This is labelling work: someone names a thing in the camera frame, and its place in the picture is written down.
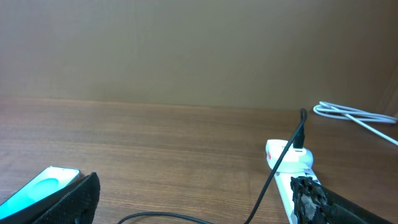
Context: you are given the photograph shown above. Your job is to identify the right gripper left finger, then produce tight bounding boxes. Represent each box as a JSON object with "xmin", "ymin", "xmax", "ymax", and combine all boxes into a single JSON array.
[{"xmin": 1, "ymin": 172, "xmax": 100, "ymax": 224}]

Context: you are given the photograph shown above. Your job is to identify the white power strip cord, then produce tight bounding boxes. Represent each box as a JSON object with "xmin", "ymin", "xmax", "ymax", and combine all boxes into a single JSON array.
[{"xmin": 329, "ymin": 104, "xmax": 398, "ymax": 146}]

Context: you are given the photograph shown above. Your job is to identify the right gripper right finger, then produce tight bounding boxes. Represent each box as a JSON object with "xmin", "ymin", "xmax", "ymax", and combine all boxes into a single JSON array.
[{"xmin": 290, "ymin": 176, "xmax": 392, "ymax": 224}]

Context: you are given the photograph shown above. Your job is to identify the white power strip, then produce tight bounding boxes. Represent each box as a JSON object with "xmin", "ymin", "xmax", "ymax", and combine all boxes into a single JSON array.
[{"xmin": 266, "ymin": 139, "xmax": 323, "ymax": 224}]

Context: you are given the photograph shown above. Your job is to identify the white USB charger plug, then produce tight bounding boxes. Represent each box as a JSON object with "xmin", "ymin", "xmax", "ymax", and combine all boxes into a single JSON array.
[{"xmin": 266, "ymin": 145, "xmax": 313, "ymax": 173}]

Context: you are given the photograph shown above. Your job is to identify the black USB charging cable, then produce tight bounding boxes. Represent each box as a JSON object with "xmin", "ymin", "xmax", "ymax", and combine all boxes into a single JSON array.
[{"xmin": 117, "ymin": 108, "xmax": 308, "ymax": 224}]

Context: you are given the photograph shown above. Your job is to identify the white cables at corner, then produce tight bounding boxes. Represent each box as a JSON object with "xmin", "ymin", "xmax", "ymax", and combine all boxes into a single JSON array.
[{"xmin": 313, "ymin": 101, "xmax": 398, "ymax": 124}]

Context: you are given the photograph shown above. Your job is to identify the smartphone with teal screen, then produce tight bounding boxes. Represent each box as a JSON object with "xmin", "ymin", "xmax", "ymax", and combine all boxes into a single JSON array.
[{"xmin": 1, "ymin": 166, "xmax": 81, "ymax": 219}]

